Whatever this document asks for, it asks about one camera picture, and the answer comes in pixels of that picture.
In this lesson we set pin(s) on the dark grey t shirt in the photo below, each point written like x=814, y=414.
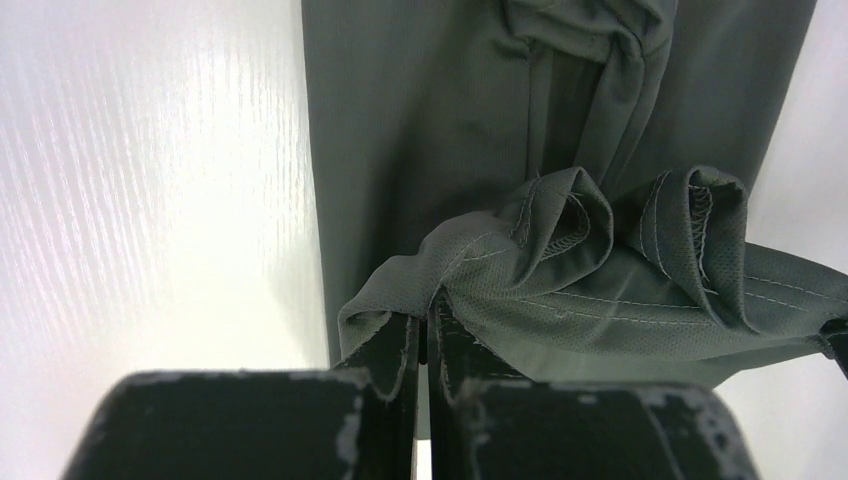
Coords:
x=566, y=179

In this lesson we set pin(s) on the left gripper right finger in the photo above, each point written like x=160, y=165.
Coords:
x=488, y=421

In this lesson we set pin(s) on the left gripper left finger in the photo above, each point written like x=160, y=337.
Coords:
x=354, y=421

